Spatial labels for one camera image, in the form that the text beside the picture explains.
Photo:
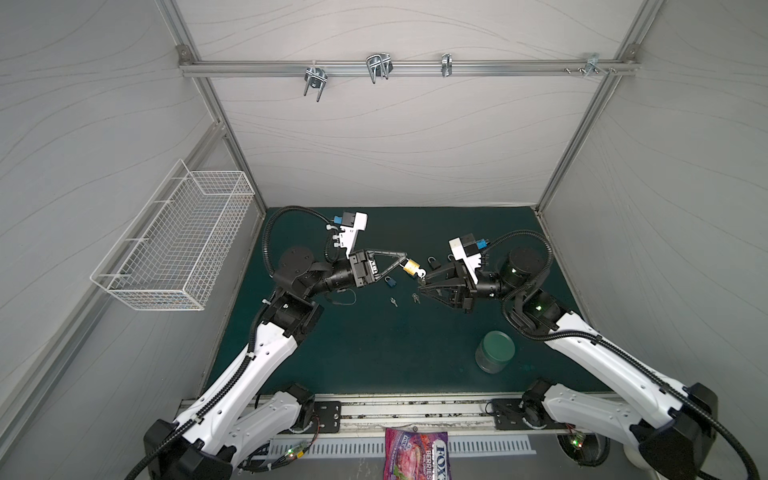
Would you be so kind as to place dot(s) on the metal u-bolt clamp middle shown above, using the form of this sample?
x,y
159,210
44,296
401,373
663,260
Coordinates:
x,y
379,65

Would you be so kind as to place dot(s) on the small metal bracket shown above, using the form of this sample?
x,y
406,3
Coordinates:
x,y
446,65

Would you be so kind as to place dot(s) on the metal u-bolt clamp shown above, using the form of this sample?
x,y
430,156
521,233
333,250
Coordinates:
x,y
379,65
315,78

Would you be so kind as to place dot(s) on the white wire basket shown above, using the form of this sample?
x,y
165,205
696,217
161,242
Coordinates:
x,y
170,255

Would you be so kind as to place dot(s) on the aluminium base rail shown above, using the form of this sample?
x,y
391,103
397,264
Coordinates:
x,y
362,416

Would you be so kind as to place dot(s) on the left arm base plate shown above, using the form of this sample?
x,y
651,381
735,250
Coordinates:
x,y
318,417

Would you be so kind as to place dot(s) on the brass padlock with key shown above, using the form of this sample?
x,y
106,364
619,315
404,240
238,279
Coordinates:
x,y
414,269

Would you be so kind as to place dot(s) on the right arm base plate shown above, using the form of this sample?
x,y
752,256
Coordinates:
x,y
516,414

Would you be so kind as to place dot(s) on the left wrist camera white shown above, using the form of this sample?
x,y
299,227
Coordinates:
x,y
345,230

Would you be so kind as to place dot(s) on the aluminium cross rail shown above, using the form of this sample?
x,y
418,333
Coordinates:
x,y
401,68

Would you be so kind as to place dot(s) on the metal u-bolt clamp left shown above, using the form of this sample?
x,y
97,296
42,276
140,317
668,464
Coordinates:
x,y
315,78

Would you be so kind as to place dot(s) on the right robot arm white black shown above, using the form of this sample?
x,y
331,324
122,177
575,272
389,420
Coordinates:
x,y
669,425

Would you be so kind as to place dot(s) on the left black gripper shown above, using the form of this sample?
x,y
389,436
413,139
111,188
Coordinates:
x,y
362,270

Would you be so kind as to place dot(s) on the purple candy bag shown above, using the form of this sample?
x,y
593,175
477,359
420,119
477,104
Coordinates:
x,y
412,455

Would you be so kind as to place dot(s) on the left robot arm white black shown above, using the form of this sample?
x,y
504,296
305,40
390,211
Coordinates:
x,y
280,326

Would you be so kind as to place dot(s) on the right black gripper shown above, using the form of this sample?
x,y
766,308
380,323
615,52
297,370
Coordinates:
x,y
466,286

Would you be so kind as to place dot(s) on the metal hook bracket right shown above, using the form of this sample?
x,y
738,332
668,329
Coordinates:
x,y
591,67

